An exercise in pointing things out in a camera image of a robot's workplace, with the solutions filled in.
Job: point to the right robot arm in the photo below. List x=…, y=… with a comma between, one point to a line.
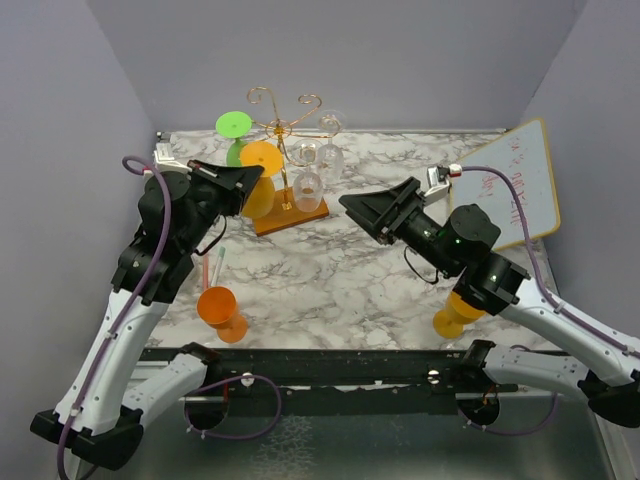
x=599, y=366

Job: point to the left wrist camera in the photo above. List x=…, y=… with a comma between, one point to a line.
x=164, y=160

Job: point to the gold wire glass rack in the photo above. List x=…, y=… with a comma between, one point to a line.
x=273, y=153

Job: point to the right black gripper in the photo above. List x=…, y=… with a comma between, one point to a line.
x=376, y=210

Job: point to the white green pen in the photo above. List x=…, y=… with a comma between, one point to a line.
x=218, y=266

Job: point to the orange plastic wine glass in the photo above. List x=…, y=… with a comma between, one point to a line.
x=218, y=308

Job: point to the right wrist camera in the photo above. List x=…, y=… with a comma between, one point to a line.
x=438, y=179

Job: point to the yellow plastic glass front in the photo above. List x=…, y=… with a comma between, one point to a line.
x=450, y=321

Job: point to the small whiteboard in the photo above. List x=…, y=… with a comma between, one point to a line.
x=523, y=155

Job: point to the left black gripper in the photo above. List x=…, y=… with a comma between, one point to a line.
x=244, y=177

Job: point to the green plastic wine glass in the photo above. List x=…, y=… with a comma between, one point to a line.
x=234, y=125

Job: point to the pink pen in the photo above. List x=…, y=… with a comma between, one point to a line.
x=205, y=272

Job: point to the clear wine glass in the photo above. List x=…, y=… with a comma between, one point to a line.
x=330, y=157
x=307, y=187

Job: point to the black metal base frame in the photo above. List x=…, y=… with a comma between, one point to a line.
x=342, y=382

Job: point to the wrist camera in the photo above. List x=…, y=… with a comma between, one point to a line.
x=164, y=160
x=438, y=179

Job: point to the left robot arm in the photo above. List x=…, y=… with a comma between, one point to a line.
x=101, y=419

